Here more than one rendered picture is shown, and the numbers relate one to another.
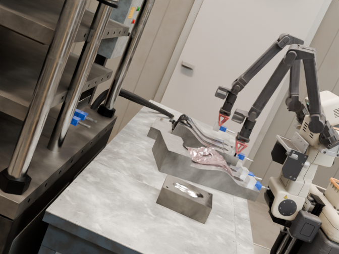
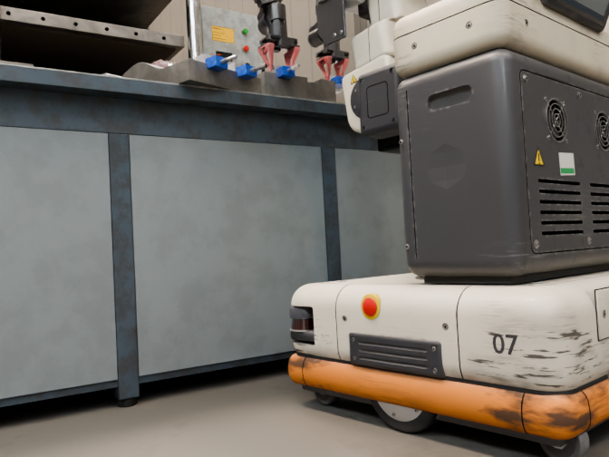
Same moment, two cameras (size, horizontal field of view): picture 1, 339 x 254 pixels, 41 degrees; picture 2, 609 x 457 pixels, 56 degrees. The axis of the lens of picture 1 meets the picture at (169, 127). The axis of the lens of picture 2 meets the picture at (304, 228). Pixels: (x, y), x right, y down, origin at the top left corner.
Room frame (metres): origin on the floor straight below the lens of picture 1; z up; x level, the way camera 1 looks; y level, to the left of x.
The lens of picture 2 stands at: (1.45, -1.84, 0.36)
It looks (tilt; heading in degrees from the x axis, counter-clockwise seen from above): 2 degrees up; 56
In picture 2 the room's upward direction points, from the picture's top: 3 degrees counter-clockwise
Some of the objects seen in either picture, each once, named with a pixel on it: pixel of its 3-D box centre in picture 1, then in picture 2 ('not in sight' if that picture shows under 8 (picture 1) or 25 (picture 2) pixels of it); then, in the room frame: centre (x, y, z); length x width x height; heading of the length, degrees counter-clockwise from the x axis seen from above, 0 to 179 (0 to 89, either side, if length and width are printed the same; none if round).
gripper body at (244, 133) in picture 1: (245, 132); (277, 34); (2.37, -0.39, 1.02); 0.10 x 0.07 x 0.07; 179
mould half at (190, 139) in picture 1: (195, 137); (262, 103); (2.44, -0.16, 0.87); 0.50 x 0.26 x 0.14; 89
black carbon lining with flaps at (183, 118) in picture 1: (201, 131); not in sight; (2.43, -0.17, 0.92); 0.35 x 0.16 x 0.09; 89
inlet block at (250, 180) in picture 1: (258, 185); (218, 63); (2.11, -0.51, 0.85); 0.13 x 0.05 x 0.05; 106
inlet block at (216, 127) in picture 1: (224, 129); (340, 81); (2.66, -0.31, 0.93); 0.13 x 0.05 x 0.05; 89
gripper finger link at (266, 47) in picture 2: (239, 145); (273, 56); (2.35, -0.39, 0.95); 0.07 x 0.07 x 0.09; 89
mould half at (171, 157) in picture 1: (206, 165); (169, 89); (2.08, -0.24, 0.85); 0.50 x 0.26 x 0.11; 106
